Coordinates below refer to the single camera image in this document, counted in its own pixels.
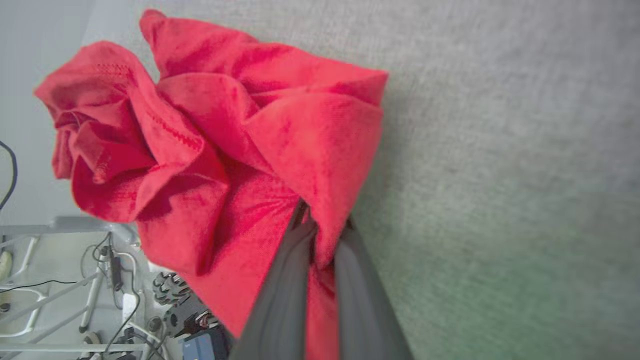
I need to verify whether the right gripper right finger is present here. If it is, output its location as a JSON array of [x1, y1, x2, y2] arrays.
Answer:
[[334, 217, 413, 360]]

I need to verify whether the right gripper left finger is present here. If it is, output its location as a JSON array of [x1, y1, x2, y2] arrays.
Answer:
[[230, 200, 319, 360]]

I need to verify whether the white metal frame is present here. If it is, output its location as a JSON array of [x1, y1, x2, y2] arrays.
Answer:
[[0, 215, 151, 360]]

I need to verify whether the grey fabric sofa cushion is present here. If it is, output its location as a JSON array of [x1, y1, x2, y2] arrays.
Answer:
[[82, 0, 640, 360]]

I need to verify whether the black power adapter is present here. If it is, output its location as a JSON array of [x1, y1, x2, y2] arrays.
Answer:
[[109, 255, 124, 292]]

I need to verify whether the red basketball jersey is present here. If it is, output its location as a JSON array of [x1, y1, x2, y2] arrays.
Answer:
[[34, 9, 390, 360]]

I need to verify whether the blue box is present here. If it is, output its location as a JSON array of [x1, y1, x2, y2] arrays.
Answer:
[[181, 331, 229, 360]]

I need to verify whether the dark mechanical robot part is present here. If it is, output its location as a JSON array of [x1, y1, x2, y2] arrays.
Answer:
[[151, 271, 222, 339]]

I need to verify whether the thin black cable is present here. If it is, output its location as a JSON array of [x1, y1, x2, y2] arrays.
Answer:
[[0, 279, 79, 294], [0, 141, 19, 211]]

